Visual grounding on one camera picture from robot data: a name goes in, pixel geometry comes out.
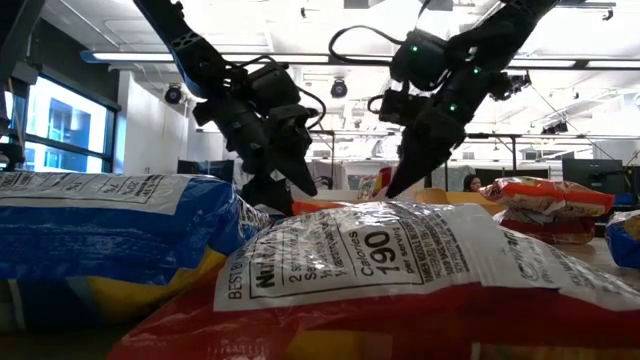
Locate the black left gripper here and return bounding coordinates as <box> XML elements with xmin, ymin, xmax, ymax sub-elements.
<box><xmin>192</xmin><ymin>92</ymin><xmax>321</xmax><ymax>217</ymax></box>

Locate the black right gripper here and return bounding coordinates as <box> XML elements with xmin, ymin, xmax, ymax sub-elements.
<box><xmin>384</xmin><ymin>28</ymin><xmax>504</xmax><ymax>200</ymax></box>

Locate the red Maruchan noodle pack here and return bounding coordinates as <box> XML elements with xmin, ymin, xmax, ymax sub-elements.
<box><xmin>494</xmin><ymin>208</ymin><xmax>596</xmax><ymax>246</ymax></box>
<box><xmin>107</xmin><ymin>201</ymin><xmax>640</xmax><ymax>360</ymax></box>
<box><xmin>356</xmin><ymin>166</ymin><xmax>396</xmax><ymax>201</ymax></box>

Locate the orange Maruchan noodle pack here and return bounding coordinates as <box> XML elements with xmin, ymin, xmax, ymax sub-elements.
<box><xmin>477</xmin><ymin>176</ymin><xmax>615</xmax><ymax>217</ymax></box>
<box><xmin>292</xmin><ymin>199</ymin><xmax>351</xmax><ymax>217</ymax></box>

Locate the yellow plastic bin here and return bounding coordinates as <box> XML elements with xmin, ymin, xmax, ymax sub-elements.
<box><xmin>414</xmin><ymin>187</ymin><xmax>504</xmax><ymax>216</ymax></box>

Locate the white plastic bin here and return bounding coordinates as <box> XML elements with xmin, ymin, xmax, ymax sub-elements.
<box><xmin>299</xmin><ymin>188</ymin><xmax>361</xmax><ymax>202</ymax></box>

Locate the person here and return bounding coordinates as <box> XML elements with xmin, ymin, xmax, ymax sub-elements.
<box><xmin>462</xmin><ymin>173</ymin><xmax>484</xmax><ymax>194</ymax></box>

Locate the black computer monitor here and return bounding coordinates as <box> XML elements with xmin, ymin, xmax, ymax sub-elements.
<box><xmin>177</xmin><ymin>158</ymin><xmax>235</xmax><ymax>184</ymax></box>
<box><xmin>562</xmin><ymin>158</ymin><xmax>625</xmax><ymax>190</ymax></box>

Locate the long ceiling light strip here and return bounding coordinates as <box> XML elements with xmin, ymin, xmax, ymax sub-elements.
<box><xmin>82</xmin><ymin>49</ymin><xmax>640</xmax><ymax>70</ymax></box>

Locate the large glass window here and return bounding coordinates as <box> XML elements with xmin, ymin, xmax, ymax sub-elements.
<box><xmin>0</xmin><ymin>74</ymin><xmax>119</xmax><ymax>175</ymax></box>

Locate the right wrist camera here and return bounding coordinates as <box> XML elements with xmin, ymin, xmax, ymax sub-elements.
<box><xmin>378</xmin><ymin>82</ymin><xmax>432</xmax><ymax>126</ymax></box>

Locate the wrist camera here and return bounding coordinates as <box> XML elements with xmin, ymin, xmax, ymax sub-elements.
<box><xmin>378</xmin><ymin>82</ymin><xmax>432</xmax><ymax>126</ymax></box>
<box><xmin>246</xmin><ymin>61</ymin><xmax>302</xmax><ymax>109</ymax></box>

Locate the black metal stand frame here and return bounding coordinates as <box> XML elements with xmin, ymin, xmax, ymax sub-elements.
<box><xmin>442</xmin><ymin>132</ymin><xmax>519</xmax><ymax>194</ymax></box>
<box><xmin>307</xmin><ymin>128</ymin><xmax>337</xmax><ymax>189</ymax></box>

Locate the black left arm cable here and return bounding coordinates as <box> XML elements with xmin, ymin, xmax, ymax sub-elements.
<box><xmin>219</xmin><ymin>54</ymin><xmax>327</xmax><ymax>132</ymax></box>

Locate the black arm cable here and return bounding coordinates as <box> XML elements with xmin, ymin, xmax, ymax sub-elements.
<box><xmin>328</xmin><ymin>24</ymin><xmax>409</xmax><ymax>116</ymax></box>
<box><xmin>219</xmin><ymin>54</ymin><xmax>327</xmax><ymax>132</ymax></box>

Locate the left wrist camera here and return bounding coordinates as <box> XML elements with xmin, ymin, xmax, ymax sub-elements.
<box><xmin>246</xmin><ymin>61</ymin><xmax>302</xmax><ymax>109</ymax></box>

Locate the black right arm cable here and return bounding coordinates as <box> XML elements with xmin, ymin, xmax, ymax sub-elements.
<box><xmin>328</xmin><ymin>24</ymin><xmax>409</xmax><ymax>116</ymax></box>

